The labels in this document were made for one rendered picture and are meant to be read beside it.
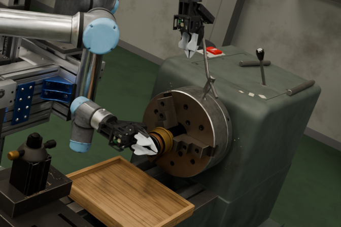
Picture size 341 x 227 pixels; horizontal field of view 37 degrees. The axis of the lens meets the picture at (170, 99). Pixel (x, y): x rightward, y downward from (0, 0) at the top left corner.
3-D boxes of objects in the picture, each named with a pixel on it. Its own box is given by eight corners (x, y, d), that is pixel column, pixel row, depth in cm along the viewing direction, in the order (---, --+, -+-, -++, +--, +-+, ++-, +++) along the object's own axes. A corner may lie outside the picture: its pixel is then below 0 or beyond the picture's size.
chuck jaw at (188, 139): (189, 129, 180) (217, 143, 174) (186, 142, 182) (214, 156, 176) (171, 136, 171) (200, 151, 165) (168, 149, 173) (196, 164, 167)
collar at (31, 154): (34, 143, 141) (36, 134, 140) (53, 157, 138) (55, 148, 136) (10, 150, 135) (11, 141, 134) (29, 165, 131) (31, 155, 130)
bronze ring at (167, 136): (159, 119, 176) (142, 127, 169) (180, 133, 171) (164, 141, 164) (154, 142, 180) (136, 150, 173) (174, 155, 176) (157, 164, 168)
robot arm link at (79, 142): (89, 140, 192) (95, 115, 188) (90, 156, 182) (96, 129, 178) (68, 137, 190) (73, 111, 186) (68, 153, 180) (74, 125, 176)
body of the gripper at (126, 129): (120, 153, 166) (94, 136, 171) (137, 147, 172) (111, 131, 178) (126, 133, 163) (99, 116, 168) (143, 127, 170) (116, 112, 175)
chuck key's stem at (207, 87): (202, 106, 177) (216, 79, 172) (196, 104, 177) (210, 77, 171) (200, 103, 179) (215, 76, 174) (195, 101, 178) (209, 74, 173)
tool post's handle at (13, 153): (20, 153, 134) (21, 146, 133) (25, 158, 133) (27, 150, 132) (5, 158, 131) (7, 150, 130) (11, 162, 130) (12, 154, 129)
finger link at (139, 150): (145, 164, 162) (124, 150, 167) (157, 159, 167) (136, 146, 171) (147, 156, 161) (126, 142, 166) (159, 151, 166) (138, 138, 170)
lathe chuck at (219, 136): (144, 135, 201) (177, 69, 186) (202, 188, 188) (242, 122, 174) (129, 140, 194) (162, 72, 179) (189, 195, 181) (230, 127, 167)
